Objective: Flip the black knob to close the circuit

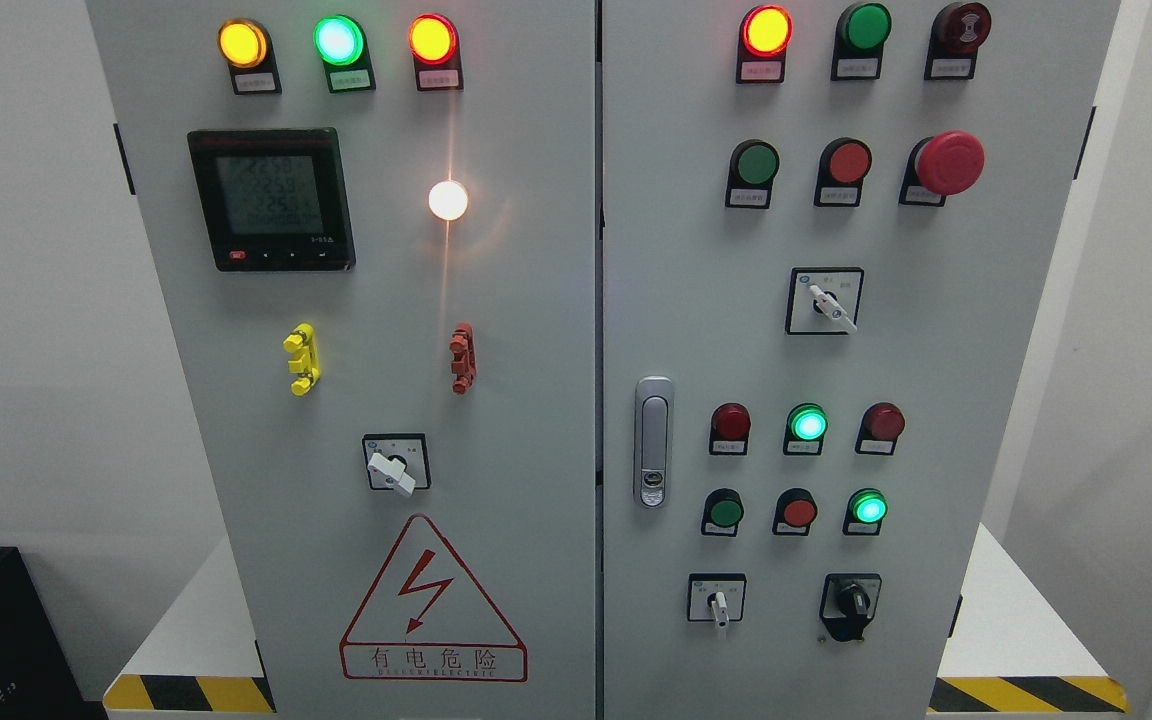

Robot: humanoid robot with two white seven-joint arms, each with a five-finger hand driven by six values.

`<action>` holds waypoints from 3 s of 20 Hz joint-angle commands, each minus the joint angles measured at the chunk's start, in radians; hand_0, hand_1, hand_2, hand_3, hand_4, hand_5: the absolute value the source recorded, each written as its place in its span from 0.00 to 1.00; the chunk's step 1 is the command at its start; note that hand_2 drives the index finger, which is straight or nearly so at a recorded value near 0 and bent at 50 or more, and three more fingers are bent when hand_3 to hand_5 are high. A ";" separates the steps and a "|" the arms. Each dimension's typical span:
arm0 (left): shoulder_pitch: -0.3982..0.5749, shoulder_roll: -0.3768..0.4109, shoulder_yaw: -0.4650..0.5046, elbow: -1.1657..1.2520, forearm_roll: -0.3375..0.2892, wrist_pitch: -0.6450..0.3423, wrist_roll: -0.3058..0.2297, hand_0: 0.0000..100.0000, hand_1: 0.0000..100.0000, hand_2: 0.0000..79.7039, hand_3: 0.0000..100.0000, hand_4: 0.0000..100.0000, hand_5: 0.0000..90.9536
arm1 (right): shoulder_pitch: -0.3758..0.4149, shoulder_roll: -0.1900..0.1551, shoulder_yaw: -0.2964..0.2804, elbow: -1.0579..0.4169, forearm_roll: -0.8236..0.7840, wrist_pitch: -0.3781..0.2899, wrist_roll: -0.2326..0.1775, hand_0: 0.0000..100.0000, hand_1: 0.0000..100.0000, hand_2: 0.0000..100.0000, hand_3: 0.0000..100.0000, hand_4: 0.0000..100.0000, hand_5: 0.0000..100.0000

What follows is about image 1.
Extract black knob selector switch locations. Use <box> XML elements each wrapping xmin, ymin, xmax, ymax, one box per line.
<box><xmin>819</xmin><ymin>571</ymin><xmax>882</xmax><ymax>642</ymax></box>

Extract red terminal connector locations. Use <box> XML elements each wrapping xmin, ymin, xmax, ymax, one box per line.
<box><xmin>448</xmin><ymin>323</ymin><xmax>477</xmax><ymax>395</ymax></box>

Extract dark red indicator left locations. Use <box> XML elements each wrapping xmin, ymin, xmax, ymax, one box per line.
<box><xmin>708</xmin><ymin>402</ymin><xmax>753</xmax><ymax>456</ymax></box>

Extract white lit indicator lamp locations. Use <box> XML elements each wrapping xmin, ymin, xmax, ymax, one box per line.
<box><xmin>429</xmin><ymin>179</ymin><xmax>468</xmax><ymax>223</ymax></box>

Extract green push button lower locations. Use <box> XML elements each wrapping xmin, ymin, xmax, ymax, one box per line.
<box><xmin>700</xmin><ymin>488</ymin><xmax>744</xmax><ymax>537</ymax></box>

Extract green push button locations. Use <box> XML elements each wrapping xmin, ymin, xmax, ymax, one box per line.
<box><xmin>723</xmin><ymin>138</ymin><xmax>780</xmax><ymax>210</ymax></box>
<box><xmin>700</xmin><ymin>488</ymin><xmax>744</xmax><ymax>537</ymax></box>

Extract green lit indicator middle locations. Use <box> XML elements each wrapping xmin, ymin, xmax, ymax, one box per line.
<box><xmin>782</xmin><ymin>404</ymin><xmax>829</xmax><ymax>456</ymax></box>

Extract grey left cabinet door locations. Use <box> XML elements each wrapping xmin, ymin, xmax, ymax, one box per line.
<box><xmin>88</xmin><ymin>1</ymin><xmax>596</xmax><ymax>719</ymax></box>

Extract grey cabinet door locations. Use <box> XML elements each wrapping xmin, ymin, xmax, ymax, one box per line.
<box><xmin>602</xmin><ymin>1</ymin><xmax>1120</xmax><ymax>719</ymax></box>
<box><xmin>88</xmin><ymin>1</ymin><xmax>596</xmax><ymax>719</ymax></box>

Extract red push button lower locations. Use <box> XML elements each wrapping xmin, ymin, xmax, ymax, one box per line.
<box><xmin>772</xmin><ymin>488</ymin><xmax>818</xmax><ymax>536</ymax></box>

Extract red push button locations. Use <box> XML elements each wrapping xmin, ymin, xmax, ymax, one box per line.
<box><xmin>772</xmin><ymin>488</ymin><xmax>818</xmax><ymax>536</ymax></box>
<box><xmin>813</xmin><ymin>137</ymin><xmax>873</xmax><ymax>209</ymax></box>

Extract green push button upper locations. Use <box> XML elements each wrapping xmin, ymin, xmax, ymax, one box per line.
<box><xmin>723</xmin><ymin>138</ymin><xmax>780</xmax><ymax>210</ymax></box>

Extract yellow terminal connector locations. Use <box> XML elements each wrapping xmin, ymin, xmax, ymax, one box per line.
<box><xmin>282</xmin><ymin>323</ymin><xmax>321</xmax><ymax>397</ymax></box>

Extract grey right cabinet door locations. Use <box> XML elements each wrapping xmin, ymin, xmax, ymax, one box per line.
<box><xmin>602</xmin><ymin>1</ymin><xmax>1120</xmax><ymax>719</ymax></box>

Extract red high voltage warning sticker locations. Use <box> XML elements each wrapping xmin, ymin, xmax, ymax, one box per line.
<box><xmin>339</xmin><ymin>514</ymin><xmax>529</xmax><ymax>683</ymax></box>

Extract green illuminated button lower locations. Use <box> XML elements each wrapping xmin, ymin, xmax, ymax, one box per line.
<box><xmin>842</xmin><ymin>488</ymin><xmax>890</xmax><ymax>536</ymax></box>

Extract red push button upper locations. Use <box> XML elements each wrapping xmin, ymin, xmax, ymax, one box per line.
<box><xmin>813</xmin><ymin>137</ymin><xmax>873</xmax><ymax>209</ymax></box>

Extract black digital power meter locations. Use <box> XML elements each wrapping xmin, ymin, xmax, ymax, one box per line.
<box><xmin>187</xmin><ymin>127</ymin><xmax>356</xmax><ymax>272</ymax></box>

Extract red indicator light left door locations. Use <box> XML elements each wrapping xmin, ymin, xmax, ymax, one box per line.
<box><xmin>408</xmin><ymin>13</ymin><xmax>465</xmax><ymax>91</ymax></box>

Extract red lit indicator top right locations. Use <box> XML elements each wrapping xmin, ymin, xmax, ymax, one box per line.
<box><xmin>735</xmin><ymin>3</ymin><xmax>794</xmax><ymax>85</ymax></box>

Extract green lit indicator light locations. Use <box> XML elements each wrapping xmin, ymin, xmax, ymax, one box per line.
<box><xmin>314</xmin><ymin>14</ymin><xmax>376</xmax><ymax>94</ymax></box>

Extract red emergency stop button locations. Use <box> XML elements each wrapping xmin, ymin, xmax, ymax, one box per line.
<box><xmin>899</xmin><ymin>129</ymin><xmax>986</xmax><ymax>209</ymax></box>

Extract green indicator top right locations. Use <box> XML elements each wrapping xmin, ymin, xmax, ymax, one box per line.
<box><xmin>831</xmin><ymin>3</ymin><xmax>892</xmax><ymax>81</ymax></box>

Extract yellow indicator light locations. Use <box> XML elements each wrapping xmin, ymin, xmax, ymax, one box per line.
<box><xmin>218</xmin><ymin>18</ymin><xmax>282</xmax><ymax>96</ymax></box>

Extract dark red buzzer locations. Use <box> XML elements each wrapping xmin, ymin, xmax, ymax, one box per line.
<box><xmin>924</xmin><ymin>1</ymin><xmax>992</xmax><ymax>81</ymax></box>

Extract white platform with hazard stripes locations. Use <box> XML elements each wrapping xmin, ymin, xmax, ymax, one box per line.
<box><xmin>103</xmin><ymin>528</ymin><xmax>1130</xmax><ymax>719</ymax></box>

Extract silver door lock handle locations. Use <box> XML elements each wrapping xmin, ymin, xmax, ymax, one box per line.
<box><xmin>634</xmin><ymin>376</ymin><xmax>675</xmax><ymax>509</ymax></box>

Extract white selector switch left door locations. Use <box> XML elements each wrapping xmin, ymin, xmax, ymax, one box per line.
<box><xmin>361</xmin><ymin>433</ymin><xmax>433</xmax><ymax>497</ymax></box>

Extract white selector switch upper right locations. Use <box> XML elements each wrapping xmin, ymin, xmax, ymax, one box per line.
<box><xmin>785</xmin><ymin>266</ymin><xmax>864</xmax><ymax>334</ymax></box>

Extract white selector switch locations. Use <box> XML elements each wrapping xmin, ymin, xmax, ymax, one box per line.
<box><xmin>687</xmin><ymin>573</ymin><xmax>748</xmax><ymax>630</ymax></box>
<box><xmin>785</xmin><ymin>266</ymin><xmax>864</xmax><ymax>334</ymax></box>

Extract white selector switch lower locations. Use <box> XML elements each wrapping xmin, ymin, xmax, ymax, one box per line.
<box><xmin>687</xmin><ymin>573</ymin><xmax>748</xmax><ymax>630</ymax></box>

